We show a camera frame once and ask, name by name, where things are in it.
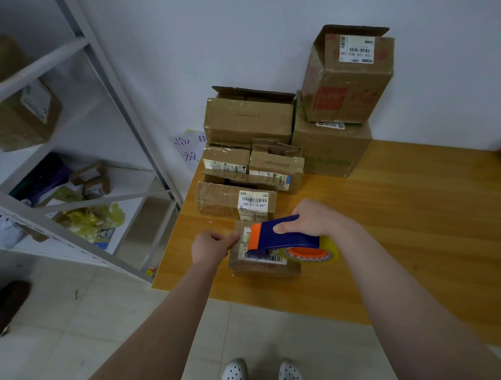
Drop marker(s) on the person's right hand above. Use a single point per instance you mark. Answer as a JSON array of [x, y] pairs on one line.
[[317, 218]]

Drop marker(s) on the person's left hand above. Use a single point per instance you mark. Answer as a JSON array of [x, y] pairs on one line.
[[211, 249]]

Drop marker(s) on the blue orange tape dispenser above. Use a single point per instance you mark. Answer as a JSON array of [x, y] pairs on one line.
[[282, 235]]

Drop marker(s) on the box barcode label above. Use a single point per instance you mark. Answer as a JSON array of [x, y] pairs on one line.
[[215, 200]]

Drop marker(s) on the squat red-printed cardboard box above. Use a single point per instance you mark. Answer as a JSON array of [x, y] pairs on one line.
[[262, 268]]

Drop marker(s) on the stack of cardboard boxes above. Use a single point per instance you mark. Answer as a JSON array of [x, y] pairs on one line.
[[247, 121]]

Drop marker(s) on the person's right forearm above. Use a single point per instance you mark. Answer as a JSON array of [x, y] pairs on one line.
[[427, 309]]

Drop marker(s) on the person's left forearm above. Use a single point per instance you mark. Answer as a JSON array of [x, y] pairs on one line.
[[160, 329]]

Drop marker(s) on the wooden table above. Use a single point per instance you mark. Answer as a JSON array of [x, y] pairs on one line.
[[438, 211]]

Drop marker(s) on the yellow plastic bag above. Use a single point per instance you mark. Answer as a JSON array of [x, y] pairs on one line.
[[90, 223]]

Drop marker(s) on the small open carton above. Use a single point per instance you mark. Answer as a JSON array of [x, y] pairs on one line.
[[94, 182]]

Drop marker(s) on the dark blue bag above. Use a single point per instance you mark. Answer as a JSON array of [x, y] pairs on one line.
[[43, 178]]

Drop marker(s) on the white plastic bag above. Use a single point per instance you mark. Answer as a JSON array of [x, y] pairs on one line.
[[9, 233]]

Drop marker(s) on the large worn shelf carton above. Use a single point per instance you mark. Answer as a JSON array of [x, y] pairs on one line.
[[23, 117]]

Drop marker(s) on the grey metal shelf rack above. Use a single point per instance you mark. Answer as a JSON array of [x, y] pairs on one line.
[[47, 74]]

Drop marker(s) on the white paper wall sign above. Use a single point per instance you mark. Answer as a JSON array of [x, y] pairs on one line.
[[189, 150]]

